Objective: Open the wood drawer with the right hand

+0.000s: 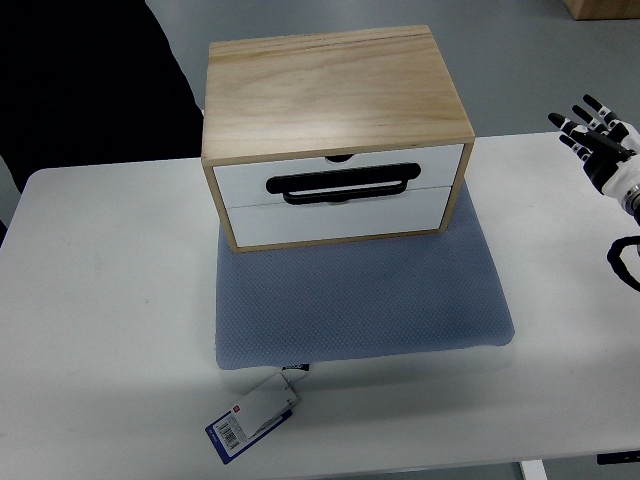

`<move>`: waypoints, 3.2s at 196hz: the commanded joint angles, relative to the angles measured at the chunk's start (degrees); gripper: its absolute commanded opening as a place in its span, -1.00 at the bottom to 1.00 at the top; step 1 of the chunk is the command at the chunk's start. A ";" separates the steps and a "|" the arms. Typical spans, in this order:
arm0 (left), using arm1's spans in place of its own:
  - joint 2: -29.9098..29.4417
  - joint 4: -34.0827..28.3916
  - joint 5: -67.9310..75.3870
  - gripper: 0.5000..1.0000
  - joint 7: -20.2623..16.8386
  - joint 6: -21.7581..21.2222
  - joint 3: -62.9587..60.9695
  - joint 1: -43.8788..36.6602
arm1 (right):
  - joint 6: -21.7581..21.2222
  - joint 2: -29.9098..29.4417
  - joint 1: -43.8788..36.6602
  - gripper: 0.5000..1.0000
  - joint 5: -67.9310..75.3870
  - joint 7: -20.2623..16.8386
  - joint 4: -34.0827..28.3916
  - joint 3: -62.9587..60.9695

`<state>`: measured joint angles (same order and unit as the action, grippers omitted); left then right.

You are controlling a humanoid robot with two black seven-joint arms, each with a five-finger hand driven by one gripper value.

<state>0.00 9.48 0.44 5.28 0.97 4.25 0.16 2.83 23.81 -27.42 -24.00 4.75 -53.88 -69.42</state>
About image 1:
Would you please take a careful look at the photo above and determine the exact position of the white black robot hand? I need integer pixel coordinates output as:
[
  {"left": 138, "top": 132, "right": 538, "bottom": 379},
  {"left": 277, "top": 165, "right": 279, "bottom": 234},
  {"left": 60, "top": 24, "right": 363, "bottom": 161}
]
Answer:
[{"left": 548, "top": 95, "right": 639, "bottom": 205}]

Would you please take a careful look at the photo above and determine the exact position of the black drawer handle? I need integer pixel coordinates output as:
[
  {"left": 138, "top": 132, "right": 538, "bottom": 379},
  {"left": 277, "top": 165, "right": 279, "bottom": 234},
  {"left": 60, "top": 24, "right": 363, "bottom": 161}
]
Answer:
[{"left": 266, "top": 162, "right": 422, "bottom": 206}]

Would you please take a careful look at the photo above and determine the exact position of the white drawer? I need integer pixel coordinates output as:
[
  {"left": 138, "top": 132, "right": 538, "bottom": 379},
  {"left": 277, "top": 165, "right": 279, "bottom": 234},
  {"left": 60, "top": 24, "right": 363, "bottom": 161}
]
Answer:
[
  {"left": 213, "top": 144, "right": 463, "bottom": 207},
  {"left": 228, "top": 187, "right": 450, "bottom": 247}
]

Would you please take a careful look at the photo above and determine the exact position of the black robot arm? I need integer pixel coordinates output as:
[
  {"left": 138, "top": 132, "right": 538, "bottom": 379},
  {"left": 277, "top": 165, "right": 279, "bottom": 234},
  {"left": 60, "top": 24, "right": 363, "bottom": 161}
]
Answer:
[{"left": 619, "top": 185, "right": 640, "bottom": 225}]

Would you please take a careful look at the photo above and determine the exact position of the wooden drawer cabinet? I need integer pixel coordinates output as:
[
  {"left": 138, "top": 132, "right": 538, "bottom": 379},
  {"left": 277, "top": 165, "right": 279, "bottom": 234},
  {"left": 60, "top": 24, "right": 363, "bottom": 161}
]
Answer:
[{"left": 202, "top": 25, "right": 475, "bottom": 252}]

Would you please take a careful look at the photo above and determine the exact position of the wooden box in corner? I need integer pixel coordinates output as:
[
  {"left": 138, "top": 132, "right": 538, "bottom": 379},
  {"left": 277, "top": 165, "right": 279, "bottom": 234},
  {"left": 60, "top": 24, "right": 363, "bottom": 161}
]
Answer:
[{"left": 563, "top": 0, "right": 639, "bottom": 20}]

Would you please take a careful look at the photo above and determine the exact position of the blue grey cushion mat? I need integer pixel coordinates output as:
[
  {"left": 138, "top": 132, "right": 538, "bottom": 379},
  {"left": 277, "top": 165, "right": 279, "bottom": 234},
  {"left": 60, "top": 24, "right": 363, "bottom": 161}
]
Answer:
[{"left": 215, "top": 190, "right": 515, "bottom": 370}]

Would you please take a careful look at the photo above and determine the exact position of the black desk control panel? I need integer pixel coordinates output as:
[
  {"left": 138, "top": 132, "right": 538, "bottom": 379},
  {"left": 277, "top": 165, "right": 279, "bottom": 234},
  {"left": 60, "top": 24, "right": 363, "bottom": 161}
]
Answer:
[{"left": 596, "top": 450, "right": 640, "bottom": 465}]

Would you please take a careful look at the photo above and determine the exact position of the white table leg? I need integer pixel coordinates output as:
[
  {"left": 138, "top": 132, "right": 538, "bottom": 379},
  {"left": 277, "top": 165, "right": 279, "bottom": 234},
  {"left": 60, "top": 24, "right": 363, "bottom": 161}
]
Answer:
[{"left": 519, "top": 460, "right": 548, "bottom": 480}]

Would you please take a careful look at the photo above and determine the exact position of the white blue price tag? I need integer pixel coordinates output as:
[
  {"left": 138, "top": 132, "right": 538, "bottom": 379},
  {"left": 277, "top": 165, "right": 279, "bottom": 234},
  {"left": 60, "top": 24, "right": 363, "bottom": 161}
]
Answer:
[{"left": 205, "top": 373, "right": 298, "bottom": 465}]

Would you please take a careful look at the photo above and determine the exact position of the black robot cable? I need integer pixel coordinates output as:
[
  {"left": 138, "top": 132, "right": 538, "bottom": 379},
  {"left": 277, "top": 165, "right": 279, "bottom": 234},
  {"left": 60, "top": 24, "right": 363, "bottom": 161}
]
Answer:
[{"left": 606, "top": 236, "right": 640, "bottom": 294}]

